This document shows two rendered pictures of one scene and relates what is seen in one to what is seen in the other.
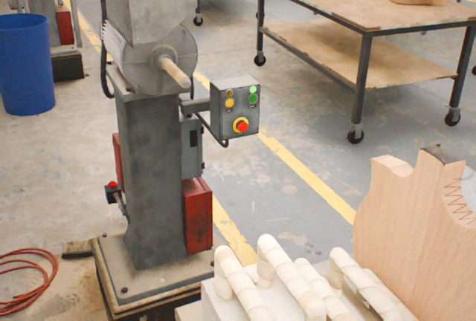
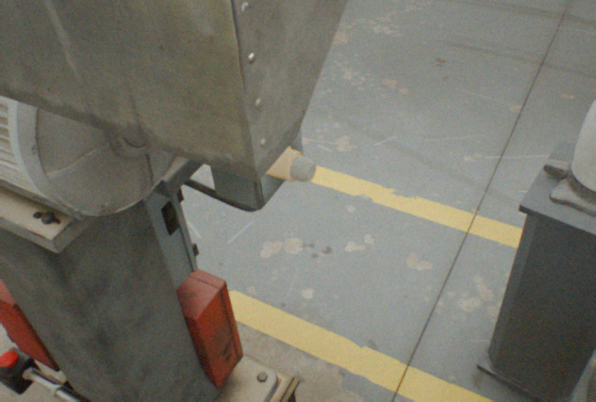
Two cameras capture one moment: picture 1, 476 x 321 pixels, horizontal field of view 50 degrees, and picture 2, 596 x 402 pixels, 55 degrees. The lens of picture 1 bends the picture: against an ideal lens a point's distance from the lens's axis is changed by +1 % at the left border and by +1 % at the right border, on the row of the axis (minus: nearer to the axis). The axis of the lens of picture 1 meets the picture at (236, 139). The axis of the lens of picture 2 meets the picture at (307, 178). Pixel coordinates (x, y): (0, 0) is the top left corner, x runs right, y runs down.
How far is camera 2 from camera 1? 1.07 m
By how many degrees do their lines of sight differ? 31
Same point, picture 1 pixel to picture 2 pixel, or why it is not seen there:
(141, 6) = (263, 12)
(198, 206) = (215, 318)
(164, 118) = (122, 220)
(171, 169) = (159, 295)
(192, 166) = (180, 263)
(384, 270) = not seen: outside the picture
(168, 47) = not seen: hidden behind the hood
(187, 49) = not seen: hidden behind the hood
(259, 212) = (209, 234)
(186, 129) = (154, 211)
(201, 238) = (228, 354)
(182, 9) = not seen: outside the picture
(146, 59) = (102, 138)
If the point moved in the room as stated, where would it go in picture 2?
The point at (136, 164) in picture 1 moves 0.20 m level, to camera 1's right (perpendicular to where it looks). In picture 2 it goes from (102, 335) to (204, 276)
